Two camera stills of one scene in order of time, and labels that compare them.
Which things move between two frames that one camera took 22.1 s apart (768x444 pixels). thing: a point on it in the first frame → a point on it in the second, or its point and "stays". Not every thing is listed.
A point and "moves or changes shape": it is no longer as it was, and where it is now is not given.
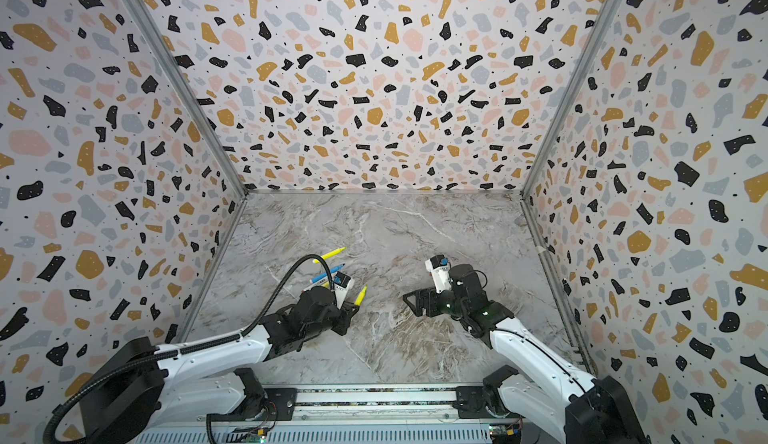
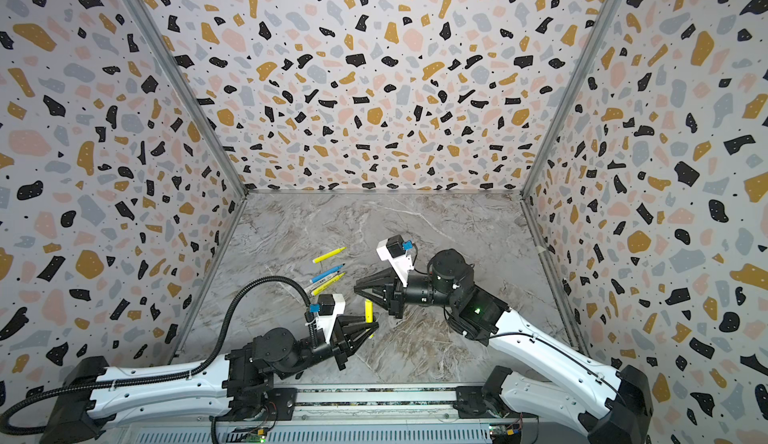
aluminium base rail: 370,416 stays
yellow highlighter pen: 316,261 stays
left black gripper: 345,315 → 342,332
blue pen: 322,275 stays
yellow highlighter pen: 360,296 moves or changes shape
